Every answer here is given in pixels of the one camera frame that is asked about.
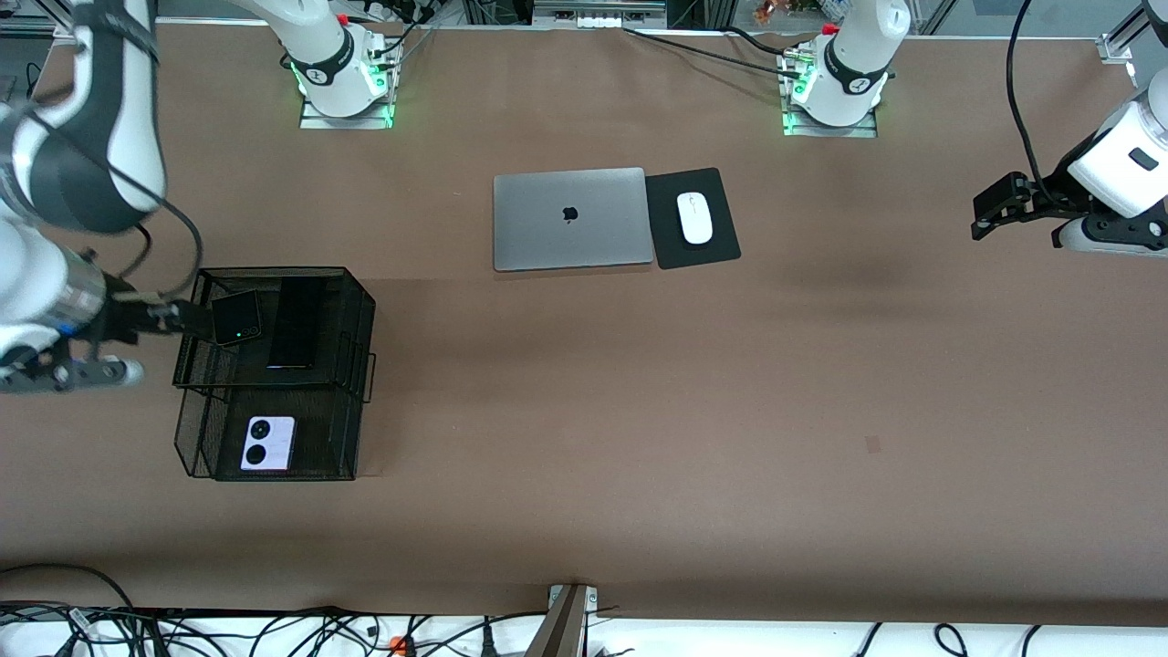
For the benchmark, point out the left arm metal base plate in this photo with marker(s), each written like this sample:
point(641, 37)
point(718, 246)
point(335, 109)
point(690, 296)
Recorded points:
point(867, 133)

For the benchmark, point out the black mouse pad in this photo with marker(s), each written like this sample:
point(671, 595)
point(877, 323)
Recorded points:
point(721, 246)

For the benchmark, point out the aluminium frame profile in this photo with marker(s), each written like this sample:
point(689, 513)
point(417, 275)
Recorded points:
point(1118, 46)
point(55, 25)

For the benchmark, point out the grey closed laptop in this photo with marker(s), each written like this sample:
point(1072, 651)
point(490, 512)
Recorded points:
point(547, 237)

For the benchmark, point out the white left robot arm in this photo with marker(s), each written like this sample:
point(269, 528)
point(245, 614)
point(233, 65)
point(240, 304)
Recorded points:
point(853, 64)

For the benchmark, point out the aluminium camera mount post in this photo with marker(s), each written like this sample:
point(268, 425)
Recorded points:
point(561, 630)

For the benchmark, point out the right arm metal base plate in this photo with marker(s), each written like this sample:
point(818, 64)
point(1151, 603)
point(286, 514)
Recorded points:
point(315, 121)

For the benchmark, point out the lavender flip phone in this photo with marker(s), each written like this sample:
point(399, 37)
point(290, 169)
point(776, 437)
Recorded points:
point(274, 429)

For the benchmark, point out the white computer mouse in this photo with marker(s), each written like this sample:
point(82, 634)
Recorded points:
point(693, 219)

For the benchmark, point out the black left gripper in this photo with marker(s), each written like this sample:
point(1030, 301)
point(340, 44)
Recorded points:
point(1048, 197)

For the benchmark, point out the white power strip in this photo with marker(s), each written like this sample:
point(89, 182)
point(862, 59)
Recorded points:
point(598, 20)

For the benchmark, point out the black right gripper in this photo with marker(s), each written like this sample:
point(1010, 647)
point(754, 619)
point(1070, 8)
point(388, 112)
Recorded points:
point(125, 318)

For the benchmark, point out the small black flip phone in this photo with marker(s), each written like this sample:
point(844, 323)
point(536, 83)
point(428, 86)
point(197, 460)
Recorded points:
point(235, 315)

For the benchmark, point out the long black slab phone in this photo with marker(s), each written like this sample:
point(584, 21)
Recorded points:
point(294, 324)

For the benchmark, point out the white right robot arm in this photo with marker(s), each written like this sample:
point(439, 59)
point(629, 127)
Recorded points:
point(137, 109)

